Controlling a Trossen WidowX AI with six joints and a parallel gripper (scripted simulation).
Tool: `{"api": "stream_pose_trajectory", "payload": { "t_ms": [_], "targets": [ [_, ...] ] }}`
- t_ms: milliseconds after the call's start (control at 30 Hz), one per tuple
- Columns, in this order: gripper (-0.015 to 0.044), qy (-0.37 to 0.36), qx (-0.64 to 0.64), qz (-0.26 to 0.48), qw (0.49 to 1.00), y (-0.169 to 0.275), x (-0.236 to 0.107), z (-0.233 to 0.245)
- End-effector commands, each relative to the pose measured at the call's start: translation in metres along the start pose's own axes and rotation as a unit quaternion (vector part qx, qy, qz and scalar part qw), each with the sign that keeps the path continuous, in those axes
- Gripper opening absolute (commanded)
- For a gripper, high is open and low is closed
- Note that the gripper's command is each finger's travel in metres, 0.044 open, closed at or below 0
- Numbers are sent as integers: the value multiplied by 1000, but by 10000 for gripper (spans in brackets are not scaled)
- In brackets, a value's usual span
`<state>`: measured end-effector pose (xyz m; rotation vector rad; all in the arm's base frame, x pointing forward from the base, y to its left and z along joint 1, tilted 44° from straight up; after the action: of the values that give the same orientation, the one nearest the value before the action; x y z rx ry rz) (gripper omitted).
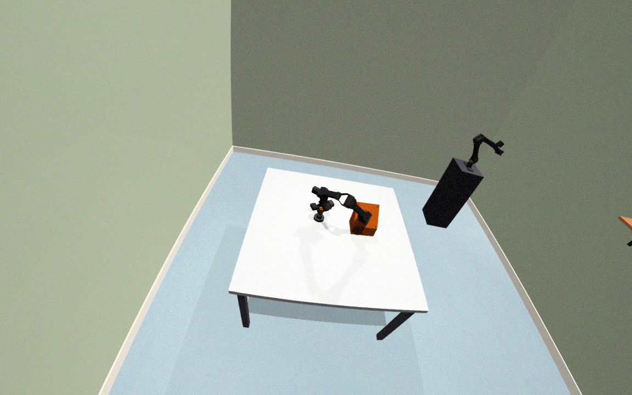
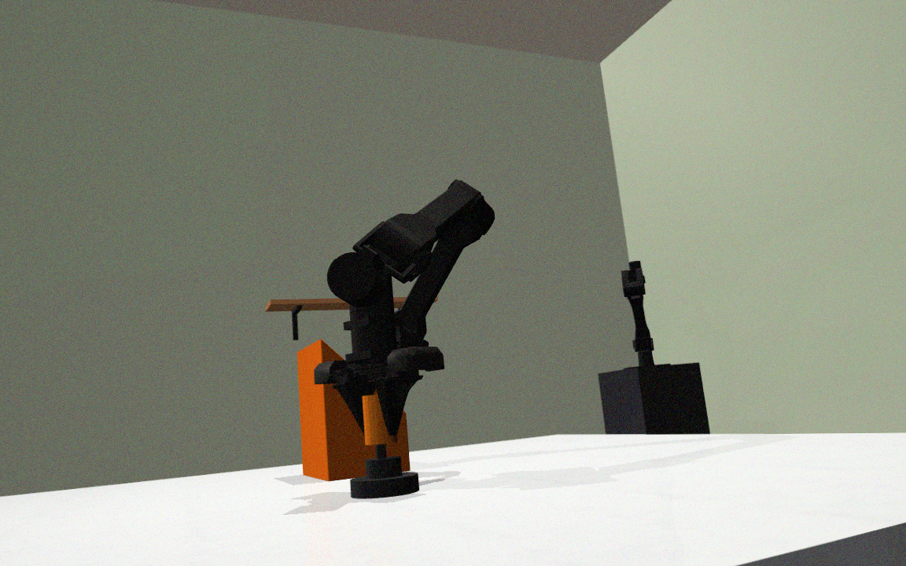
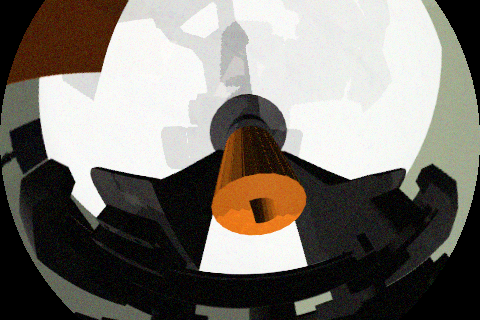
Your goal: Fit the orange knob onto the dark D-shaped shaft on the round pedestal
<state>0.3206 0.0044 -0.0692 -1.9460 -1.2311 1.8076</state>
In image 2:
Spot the orange knob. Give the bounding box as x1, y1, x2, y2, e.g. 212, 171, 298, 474
362, 395, 398, 445

